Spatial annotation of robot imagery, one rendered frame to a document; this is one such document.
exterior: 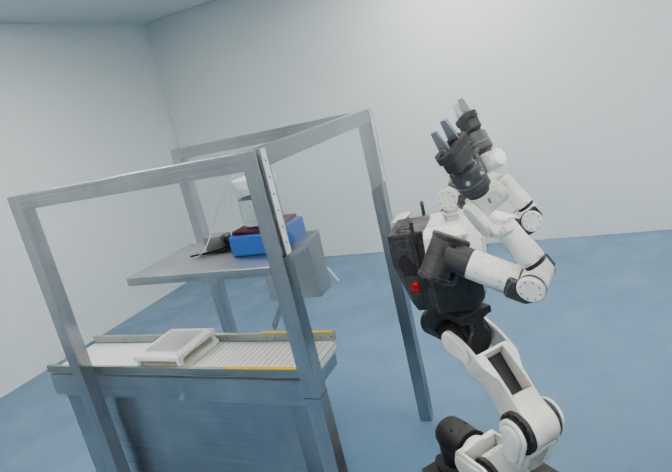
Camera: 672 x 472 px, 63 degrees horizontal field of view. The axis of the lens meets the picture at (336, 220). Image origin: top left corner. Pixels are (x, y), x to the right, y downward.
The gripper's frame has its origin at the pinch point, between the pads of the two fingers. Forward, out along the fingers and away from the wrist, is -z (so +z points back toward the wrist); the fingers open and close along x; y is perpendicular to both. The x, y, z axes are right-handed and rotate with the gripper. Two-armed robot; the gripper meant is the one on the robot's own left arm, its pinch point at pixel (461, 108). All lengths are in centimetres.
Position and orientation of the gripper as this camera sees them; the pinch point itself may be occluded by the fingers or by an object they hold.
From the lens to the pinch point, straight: 216.9
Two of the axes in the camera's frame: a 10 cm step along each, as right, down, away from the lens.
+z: 4.1, 9.0, -1.3
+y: -9.1, 3.9, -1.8
